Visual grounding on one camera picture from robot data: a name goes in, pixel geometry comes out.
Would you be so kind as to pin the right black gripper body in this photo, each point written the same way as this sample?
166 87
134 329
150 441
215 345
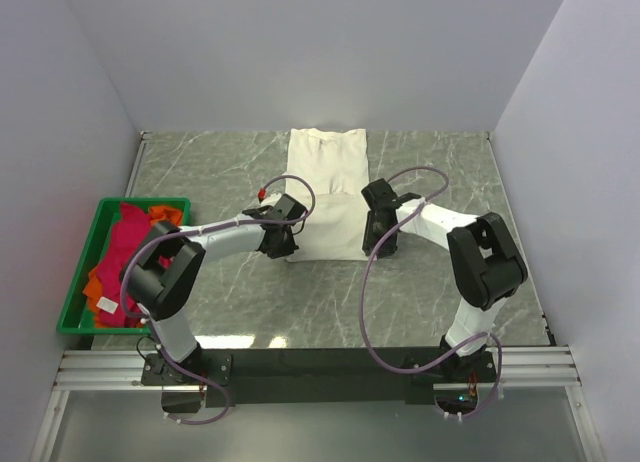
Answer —
373 234

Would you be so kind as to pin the orange t shirt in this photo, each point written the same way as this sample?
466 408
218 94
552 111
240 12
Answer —
164 213

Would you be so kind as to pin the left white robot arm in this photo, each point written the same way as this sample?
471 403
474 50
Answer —
161 274

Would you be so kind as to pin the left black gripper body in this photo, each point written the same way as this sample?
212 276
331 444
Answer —
287 246

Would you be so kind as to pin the black base beam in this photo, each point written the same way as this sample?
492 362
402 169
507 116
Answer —
267 376

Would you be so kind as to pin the magenta t shirt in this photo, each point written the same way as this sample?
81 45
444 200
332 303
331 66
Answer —
103 287

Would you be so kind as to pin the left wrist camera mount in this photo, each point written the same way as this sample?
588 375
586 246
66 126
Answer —
267 198

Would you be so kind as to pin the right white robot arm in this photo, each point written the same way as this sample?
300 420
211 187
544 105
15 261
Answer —
487 265

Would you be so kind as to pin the green plastic bin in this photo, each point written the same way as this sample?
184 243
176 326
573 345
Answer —
75 317

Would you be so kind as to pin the white t shirt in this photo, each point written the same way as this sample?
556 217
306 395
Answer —
335 166

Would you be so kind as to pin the aluminium frame rail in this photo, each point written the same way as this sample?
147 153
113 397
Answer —
119 370

